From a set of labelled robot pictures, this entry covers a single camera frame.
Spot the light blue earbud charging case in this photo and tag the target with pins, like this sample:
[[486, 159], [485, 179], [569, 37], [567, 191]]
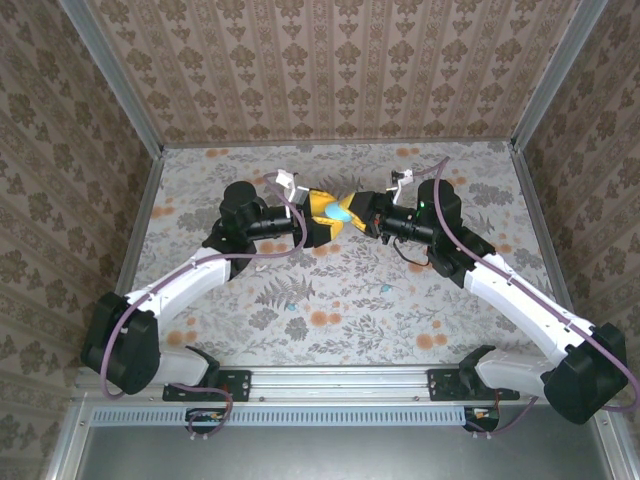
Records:
[[334, 212]]

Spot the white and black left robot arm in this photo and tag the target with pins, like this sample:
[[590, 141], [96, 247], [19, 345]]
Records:
[[175, 282]]

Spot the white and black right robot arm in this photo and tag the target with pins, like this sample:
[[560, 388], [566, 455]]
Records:
[[525, 305]]

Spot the thin aluminium edge strip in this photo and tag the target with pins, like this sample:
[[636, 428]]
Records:
[[350, 144]]

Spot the floral patterned table cover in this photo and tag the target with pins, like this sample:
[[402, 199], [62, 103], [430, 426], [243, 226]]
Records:
[[350, 310]]

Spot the grey sheet metal panel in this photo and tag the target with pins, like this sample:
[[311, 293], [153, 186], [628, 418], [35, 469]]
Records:
[[350, 455]]

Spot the aluminium table edge rail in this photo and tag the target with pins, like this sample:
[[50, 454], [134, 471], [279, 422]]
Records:
[[142, 215], [535, 200]]

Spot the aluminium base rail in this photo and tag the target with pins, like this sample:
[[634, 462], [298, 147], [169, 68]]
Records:
[[340, 385]]

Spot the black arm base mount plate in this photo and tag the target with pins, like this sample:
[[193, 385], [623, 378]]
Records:
[[440, 385], [240, 385]]

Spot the aluminium frame post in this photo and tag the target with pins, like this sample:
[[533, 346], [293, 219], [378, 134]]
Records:
[[557, 80], [112, 80]]

